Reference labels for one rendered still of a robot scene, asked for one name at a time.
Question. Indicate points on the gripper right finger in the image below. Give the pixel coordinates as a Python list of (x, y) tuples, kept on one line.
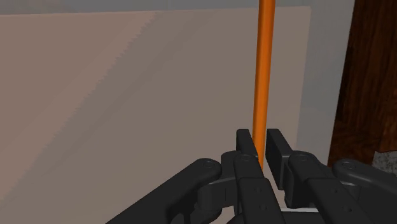
[(319, 186)]

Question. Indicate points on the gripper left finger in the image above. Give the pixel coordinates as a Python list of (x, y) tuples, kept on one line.
[(248, 186)]

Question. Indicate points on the orange rod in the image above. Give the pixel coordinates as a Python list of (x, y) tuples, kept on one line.
[(263, 77)]

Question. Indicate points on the dark brown wooden furniture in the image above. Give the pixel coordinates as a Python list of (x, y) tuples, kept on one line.
[(369, 80)]

